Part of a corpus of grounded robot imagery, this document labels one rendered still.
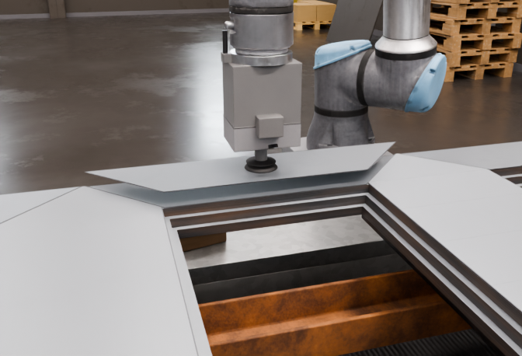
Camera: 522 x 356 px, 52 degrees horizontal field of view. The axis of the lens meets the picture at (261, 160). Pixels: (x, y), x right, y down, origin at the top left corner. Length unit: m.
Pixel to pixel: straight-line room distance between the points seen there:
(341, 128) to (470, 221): 0.55
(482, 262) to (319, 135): 0.66
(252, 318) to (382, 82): 0.55
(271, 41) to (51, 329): 0.37
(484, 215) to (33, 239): 0.49
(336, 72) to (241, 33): 0.51
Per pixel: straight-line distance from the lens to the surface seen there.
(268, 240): 0.91
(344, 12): 7.73
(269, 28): 0.62
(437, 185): 0.73
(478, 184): 0.75
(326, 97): 1.13
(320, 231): 0.95
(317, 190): 0.68
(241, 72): 0.62
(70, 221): 0.63
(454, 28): 5.46
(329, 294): 0.73
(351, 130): 1.14
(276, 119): 0.63
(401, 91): 1.07
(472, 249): 0.58
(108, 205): 0.66
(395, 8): 1.04
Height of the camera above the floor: 1.12
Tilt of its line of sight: 21 degrees down
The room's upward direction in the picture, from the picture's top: straight up
